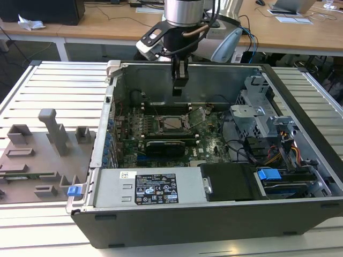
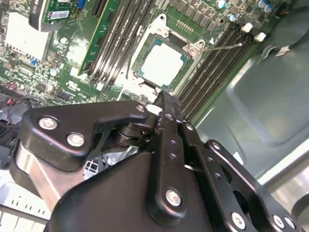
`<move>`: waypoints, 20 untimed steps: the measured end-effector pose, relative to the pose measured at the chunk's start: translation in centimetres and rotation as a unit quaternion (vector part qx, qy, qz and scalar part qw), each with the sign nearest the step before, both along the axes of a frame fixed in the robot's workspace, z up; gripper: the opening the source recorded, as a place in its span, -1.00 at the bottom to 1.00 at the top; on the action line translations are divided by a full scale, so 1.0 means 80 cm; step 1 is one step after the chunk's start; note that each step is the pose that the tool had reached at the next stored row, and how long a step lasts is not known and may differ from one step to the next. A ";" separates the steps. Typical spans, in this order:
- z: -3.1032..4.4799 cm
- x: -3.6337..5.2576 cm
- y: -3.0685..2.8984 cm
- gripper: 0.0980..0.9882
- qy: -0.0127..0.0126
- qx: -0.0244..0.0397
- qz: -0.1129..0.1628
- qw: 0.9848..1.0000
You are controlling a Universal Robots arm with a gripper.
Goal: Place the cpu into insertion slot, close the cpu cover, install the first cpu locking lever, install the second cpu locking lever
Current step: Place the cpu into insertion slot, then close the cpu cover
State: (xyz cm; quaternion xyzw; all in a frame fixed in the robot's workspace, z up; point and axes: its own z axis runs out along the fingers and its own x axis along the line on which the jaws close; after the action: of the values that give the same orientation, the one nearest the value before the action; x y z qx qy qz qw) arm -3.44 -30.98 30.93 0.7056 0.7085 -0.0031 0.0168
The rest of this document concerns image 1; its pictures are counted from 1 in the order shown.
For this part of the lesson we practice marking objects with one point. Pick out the blue case latch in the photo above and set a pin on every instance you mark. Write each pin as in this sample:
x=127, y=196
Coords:
x=74, y=191

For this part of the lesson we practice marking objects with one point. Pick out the hard disk in blue carrier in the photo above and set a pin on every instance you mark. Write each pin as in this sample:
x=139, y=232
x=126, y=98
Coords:
x=268, y=174

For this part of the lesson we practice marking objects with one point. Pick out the grey parts rack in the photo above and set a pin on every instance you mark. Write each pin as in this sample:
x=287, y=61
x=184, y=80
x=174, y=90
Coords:
x=53, y=160

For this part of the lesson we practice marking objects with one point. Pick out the black computer mouse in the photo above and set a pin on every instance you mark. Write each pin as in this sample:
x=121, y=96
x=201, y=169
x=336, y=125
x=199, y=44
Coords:
x=260, y=2

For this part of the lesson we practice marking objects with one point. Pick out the crumpled white paper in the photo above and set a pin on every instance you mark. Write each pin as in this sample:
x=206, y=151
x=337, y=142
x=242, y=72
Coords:
x=30, y=23

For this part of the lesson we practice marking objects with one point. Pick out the silver metal drive cage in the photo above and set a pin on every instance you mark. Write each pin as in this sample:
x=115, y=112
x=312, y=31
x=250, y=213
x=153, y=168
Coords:
x=249, y=117

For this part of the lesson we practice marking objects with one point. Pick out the silver CPU plate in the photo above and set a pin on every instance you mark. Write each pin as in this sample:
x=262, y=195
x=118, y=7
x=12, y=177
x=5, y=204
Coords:
x=172, y=123

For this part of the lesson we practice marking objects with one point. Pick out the green RAM stick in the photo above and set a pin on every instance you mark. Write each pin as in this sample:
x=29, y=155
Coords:
x=32, y=175

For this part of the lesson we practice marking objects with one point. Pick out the black plastic shroud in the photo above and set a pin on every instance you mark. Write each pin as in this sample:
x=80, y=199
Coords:
x=230, y=182

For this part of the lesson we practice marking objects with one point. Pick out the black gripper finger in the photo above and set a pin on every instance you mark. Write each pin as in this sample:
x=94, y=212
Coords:
x=175, y=72
x=186, y=75

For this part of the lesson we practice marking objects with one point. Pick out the CPU socket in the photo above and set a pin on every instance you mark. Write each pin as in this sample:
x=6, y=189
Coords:
x=160, y=125

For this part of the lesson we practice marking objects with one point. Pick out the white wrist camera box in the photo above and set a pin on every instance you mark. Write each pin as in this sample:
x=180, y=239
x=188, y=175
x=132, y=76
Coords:
x=147, y=49

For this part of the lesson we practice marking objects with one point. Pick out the wooden desk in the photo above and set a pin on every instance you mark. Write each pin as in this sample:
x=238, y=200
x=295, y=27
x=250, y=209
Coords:
x=107, y=26

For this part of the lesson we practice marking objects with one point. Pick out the black open PC case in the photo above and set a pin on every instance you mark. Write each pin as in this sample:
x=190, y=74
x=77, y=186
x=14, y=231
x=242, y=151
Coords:
x=187, y=227

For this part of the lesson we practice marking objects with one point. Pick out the silver power supply with label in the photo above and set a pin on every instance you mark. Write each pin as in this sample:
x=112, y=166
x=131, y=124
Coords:
x=112, y=187

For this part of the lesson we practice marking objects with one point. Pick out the green motherboard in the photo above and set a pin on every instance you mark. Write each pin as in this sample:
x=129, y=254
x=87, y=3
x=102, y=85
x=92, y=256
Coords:
x=209, y=144

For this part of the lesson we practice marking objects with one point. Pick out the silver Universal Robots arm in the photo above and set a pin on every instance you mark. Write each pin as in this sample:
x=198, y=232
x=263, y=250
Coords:
x=182, y=13

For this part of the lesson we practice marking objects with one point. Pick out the grey laptop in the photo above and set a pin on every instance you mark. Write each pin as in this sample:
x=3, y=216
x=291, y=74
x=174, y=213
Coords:
x=292, y=5

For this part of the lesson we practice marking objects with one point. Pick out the black computer box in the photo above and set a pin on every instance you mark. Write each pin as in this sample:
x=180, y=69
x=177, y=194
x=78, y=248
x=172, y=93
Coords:
x=40, y=10

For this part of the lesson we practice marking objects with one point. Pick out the black RAM slot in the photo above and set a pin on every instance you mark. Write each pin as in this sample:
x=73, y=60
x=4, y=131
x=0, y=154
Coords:
x=171, y=136
x=166, y=106
x=166, y=110
x=191, y=142

